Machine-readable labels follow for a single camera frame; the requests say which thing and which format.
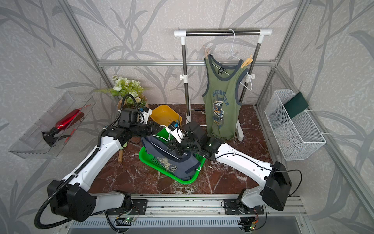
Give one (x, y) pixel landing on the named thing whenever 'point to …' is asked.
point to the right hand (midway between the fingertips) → (166, 144)
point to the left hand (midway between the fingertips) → (161, 127)
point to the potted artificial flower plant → (123, 87)
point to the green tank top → (224, 110)
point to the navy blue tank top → (182, 166)
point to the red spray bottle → (51, 136)
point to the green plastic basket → (144, 155)
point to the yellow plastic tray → (164, 115)
